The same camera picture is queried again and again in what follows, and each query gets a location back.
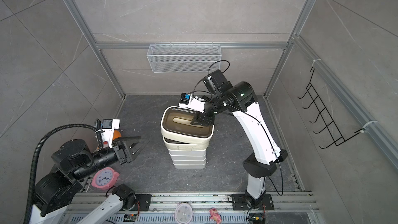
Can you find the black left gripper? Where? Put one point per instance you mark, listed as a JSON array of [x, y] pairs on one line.
[[123, 158]]

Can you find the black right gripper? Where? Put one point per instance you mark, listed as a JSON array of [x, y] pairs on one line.
[[202, 119]]

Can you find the brown lid tissue box front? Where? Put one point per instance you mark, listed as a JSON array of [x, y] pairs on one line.
[[176, 145]]

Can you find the brown lid tissue box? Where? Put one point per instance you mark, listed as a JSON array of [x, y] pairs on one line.
[[176, 145], [176, 126]]

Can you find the grey lid tissue box back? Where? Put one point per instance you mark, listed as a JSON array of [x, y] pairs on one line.
[[187, 152]]

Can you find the grey lid tissue box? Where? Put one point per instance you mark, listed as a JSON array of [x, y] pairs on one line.
[[187, 152], [188, 158]]

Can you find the grey lid tissue box front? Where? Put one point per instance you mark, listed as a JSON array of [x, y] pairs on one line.
[[188, 158]]

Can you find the brown lid tissue box back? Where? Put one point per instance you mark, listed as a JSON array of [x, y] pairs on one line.
[[176, 126]]

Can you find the bamboo lid tissue box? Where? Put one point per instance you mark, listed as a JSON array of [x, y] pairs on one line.
[[189, 162], [190, 166]]

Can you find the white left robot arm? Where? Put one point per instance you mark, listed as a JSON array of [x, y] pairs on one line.
[[49, 198]]

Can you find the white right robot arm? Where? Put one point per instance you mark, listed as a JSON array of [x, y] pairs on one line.
[[242, 102]]

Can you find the orange shark plush toy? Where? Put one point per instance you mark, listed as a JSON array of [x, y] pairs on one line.
[[116, 135]]

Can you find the pink alarm clock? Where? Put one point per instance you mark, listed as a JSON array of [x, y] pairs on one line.
[[105, 178]]

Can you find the pink bear figurine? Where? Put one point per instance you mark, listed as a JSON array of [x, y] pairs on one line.
[[215, 216]]

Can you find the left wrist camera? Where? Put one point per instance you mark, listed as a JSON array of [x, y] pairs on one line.
[[104, 132]]

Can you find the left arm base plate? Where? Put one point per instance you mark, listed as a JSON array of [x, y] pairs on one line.
[[140, 202]]

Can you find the white wire mesh basket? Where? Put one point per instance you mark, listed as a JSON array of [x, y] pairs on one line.
[[184, 58]]

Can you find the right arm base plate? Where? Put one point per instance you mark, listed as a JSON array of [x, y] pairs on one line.
[[244, 202]]

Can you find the black wire hook rack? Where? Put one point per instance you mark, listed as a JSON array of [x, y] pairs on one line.
[[324, 116]]

